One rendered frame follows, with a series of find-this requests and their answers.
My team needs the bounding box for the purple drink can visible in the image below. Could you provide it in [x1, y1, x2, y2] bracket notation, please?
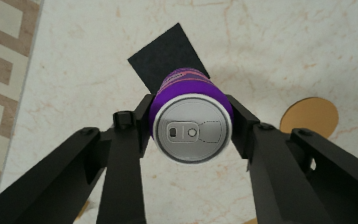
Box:
[148, 67, 234, 166]

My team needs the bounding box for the tan round flat disc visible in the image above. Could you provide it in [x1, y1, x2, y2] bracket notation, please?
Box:
[279, 97, 338, 138]

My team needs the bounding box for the black square slate coaster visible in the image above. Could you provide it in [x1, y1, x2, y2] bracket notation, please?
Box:
[127, 23, 210, 97]

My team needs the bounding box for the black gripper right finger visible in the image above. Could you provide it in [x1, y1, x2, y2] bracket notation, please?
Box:
[225, 94, 358, 224]

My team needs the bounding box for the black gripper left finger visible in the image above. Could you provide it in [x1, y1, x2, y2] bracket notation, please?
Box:
[0, 94, 155, 224]

